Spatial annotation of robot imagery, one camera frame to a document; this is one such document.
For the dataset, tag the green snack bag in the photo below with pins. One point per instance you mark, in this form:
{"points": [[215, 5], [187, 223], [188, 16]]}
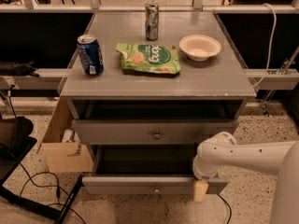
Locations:
{"points": [[149, 58]]}

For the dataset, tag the black cloth item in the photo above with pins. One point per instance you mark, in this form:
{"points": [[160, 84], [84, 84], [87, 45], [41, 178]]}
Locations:
{"points": [[17, 69]]}

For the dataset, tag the blue soda can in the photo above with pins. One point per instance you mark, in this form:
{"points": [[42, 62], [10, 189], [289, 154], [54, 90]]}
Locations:
{"points": [[90, 55]]}

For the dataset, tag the metal rail frame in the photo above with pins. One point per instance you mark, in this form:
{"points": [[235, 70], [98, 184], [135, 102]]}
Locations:
{"points": [[93, 3]]}

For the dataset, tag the white paper bowl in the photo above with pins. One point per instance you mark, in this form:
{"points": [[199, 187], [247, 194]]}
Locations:
{"points": [[199, 48]]}

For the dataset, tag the grey drawer cabinet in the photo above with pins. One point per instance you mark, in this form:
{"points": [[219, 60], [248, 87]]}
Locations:
{"points": [[214, 89]]}

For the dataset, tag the cardboard box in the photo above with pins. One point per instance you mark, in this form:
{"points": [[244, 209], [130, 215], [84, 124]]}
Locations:
{"points": [[63, 150]]}

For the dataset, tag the silver tall can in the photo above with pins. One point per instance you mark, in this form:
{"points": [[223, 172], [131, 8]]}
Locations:
{"points": [[152, 21]]}

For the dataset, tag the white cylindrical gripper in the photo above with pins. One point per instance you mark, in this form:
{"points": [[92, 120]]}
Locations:
{"points": [[203, 173]]}

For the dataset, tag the grey top drawer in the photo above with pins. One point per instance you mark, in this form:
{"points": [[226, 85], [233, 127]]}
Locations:
{"points": [[149, 131]]}

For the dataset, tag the black stand frame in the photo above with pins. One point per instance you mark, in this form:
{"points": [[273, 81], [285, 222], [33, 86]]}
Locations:
{"points": [[34, 163]]}

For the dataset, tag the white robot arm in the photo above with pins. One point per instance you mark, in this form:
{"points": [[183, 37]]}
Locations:
{"points": [[279, 158]]}

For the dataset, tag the grey drawer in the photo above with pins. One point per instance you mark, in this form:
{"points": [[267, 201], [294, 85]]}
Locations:
{"points": [[149, 131], [142, 169]]}

